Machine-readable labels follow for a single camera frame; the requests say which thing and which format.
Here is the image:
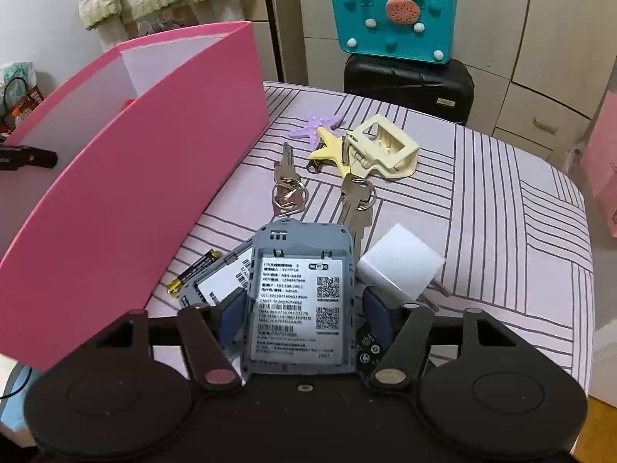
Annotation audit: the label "green patterned tissue pack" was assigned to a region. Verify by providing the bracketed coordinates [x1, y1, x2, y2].
[0, 60, 37, 92]

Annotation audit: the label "beige wardrobe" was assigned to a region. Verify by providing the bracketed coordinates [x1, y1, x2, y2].
[265, 0, 617, 167]

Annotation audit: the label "black suitcase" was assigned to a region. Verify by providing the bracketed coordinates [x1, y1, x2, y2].
[344, 54, 476, 127]

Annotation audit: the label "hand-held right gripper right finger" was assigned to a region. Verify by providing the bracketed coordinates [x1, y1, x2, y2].
[361, 289, 518, 394]

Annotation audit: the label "grey pocket router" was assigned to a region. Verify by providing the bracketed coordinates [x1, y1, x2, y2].
[179, 246, 252, 310]
[239, 219, 359, 376]

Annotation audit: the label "pink storage box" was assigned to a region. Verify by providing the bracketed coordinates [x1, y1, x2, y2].
[0, 20, 271, 372]

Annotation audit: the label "cream hair claw clip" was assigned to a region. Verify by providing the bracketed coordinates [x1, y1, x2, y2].
[344, 115, 421, 182]

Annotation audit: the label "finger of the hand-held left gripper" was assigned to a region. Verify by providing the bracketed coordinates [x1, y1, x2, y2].
[0, 144, 59, 171]

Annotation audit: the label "black yellow battery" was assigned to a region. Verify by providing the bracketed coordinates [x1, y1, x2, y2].
[166, 251, 223, 298]

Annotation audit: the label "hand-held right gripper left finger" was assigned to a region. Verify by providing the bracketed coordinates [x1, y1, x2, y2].
[94, 293, 248, 394]

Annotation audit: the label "silver keys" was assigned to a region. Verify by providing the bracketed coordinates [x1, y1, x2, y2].
[337, 174, 377, 257]
[271, 142, 310, 218]

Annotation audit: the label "teal felt tote bag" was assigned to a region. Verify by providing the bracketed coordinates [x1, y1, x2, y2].
[330, 0, 458, 66]

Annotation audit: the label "purple starfish hair clip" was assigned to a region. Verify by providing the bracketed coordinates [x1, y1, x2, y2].
[288, 113, 346, 148]

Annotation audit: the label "pink shopping bag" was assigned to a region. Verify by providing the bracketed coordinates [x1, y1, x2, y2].
[580, 91, 617, 238]

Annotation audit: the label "yellow starfish hair clip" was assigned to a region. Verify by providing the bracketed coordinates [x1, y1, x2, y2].
[307, 125, 357, 177]

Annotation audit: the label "white charger plug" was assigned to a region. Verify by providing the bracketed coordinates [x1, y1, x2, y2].
[356, 223, 448, 312]

